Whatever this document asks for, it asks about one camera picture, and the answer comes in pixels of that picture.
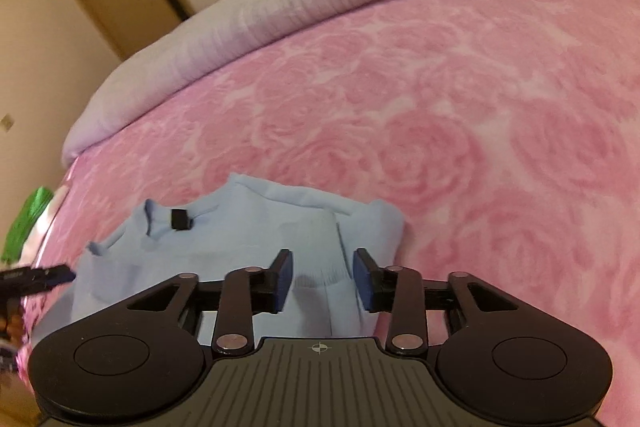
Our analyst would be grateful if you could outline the lilac striped duvet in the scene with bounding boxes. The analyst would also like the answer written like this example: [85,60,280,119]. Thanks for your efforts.
[62,0,481,168]

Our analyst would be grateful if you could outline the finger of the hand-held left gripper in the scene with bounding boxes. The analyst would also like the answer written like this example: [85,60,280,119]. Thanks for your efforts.
[0,263,77,294]

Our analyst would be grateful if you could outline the green knit sweater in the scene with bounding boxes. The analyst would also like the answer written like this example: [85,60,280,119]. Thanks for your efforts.
[0,188,55,265]

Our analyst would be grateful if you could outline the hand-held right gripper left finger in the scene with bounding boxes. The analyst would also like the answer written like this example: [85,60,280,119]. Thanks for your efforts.
[125,249,295,356]

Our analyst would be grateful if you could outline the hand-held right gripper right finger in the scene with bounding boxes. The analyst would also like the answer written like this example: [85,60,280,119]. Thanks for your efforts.
[352,248,521,354]

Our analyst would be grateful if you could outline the pink floral blanket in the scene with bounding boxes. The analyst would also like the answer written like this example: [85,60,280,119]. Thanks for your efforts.
[15,0,640,427]

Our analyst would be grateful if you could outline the light blue sweater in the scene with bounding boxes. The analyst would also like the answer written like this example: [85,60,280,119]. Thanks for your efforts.
[70,173,406,338]

